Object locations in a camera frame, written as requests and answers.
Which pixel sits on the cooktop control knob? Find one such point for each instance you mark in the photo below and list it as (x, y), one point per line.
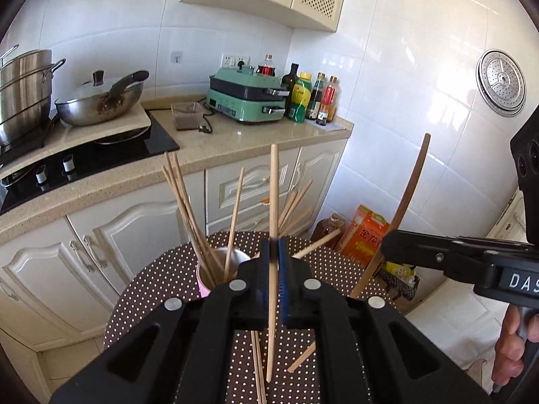
(41, 174)
(68, 164)

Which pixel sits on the black glass cooktop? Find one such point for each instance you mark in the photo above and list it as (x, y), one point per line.
(105, 155)

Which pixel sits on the white kitchen base cabinet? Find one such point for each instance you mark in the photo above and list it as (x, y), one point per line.
(126, 227)

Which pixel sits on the straight single chopstick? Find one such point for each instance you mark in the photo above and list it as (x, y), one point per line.
(273, 185)

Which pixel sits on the white wall switch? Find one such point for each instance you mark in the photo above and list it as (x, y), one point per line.
(176, 57)

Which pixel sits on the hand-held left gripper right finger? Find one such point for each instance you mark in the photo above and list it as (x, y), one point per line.
(283, 277)

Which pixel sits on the cola bottle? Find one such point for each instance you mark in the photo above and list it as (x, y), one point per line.
(266, 67)

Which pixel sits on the white side cabinet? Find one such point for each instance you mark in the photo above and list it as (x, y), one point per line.
(507, 219)

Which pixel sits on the yellow snack packets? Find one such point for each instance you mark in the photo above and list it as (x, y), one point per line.
(398, 269)

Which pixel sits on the round steel steamer plate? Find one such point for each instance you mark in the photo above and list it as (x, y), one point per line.
(501, 82)

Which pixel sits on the curved single chopstick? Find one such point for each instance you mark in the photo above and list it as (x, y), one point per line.
(414, 185)

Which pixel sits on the clear plastic container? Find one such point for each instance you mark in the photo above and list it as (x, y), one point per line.
(187, 123)

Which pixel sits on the stacked stainless steamer pot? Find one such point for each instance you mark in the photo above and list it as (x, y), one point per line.
(25, 88)

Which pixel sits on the orange rice bag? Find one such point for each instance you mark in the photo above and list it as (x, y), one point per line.
(364, 235)

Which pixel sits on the stainless steel wok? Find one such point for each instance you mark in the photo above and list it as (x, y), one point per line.
(84, 115)

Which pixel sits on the white wall outlet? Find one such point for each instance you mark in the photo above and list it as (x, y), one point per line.
(230, 59)

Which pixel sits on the brown oil jug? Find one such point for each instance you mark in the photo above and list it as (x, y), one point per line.
(332, 224)

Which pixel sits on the green yellow-label bottle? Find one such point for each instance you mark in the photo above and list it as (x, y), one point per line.
(301, 96)

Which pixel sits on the red-orange sauce bottle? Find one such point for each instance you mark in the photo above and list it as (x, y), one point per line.
(331, 101)

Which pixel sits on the beige stone board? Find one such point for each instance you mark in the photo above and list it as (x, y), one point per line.
(134, 124)

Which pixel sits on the dark olive oil bottle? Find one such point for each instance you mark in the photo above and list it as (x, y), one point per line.
(292, 84)

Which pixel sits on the green electric grill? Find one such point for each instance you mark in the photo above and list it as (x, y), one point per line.
(236, 92)

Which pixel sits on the person's right hand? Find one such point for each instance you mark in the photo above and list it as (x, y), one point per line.
(507, 353)

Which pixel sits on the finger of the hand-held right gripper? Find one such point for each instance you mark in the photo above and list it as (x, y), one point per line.
(429, 252)

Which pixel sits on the bunch of wooden chopsticks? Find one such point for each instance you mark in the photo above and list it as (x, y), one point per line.
(235, 219)

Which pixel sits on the dark soy sauce bottle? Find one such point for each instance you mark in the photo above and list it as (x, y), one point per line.
(316, 96)

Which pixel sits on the thin wooden chopstick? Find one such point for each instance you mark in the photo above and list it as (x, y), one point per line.
(261, 374)
(255, 366)

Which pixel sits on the pink paper cup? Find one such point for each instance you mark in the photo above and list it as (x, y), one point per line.
(203, 288)

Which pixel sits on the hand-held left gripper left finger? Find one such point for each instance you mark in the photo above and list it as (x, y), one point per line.
(265, 277)

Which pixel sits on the small dark sauce bottle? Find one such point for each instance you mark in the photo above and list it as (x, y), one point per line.
(322, 114)

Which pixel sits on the glass wok lid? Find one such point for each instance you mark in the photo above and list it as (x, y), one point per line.
(90, 90)

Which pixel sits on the short-looking wooden chopstick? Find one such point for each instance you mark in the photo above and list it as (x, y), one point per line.
(301, 357)

